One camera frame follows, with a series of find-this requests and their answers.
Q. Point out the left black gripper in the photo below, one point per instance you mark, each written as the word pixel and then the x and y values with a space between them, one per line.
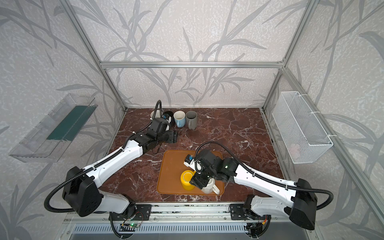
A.
pixel 172 136

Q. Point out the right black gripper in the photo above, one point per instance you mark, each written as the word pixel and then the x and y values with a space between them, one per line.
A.
pixel 199 180

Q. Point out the purple mug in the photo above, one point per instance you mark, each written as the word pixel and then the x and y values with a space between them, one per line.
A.
pixel 156 114

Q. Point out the black mug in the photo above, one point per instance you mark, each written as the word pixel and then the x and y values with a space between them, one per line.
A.
pixel 171 114

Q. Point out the light blue mug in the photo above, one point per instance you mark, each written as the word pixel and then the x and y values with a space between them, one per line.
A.
pixel 180 119

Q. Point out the grey mug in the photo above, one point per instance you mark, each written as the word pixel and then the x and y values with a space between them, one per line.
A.
pixel 192 120

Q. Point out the yellow mug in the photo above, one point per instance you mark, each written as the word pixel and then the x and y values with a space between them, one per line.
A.
pixel 185 178

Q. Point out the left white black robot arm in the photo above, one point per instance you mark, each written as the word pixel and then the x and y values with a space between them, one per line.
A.
pixel 80 191

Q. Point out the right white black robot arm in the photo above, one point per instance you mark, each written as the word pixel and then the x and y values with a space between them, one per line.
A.
pixel 296 200

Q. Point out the white faceted mug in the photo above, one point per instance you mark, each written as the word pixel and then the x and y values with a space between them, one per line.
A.
pixel 211 187

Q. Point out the brown rectangular tray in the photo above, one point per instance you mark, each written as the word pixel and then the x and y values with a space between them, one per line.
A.
pixel 169 181

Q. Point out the green circuit board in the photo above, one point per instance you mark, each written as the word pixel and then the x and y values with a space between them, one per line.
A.
pixel 129 226

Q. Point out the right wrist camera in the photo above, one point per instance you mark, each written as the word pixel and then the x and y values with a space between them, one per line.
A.
pixel 192 163

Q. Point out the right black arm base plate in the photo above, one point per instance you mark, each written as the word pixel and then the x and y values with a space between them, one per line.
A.
pixel 238 212

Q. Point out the aluminium front rail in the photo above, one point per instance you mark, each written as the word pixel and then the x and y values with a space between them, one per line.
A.
pixel 210 212

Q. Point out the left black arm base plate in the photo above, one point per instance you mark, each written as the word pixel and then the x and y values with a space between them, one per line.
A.
pixel 139 212

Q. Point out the white wire mesh basket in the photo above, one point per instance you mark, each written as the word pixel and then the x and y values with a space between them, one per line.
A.
pixel 303 135

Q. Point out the clear plastic wall bin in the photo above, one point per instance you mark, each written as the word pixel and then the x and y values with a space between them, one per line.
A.
pixel 48 141

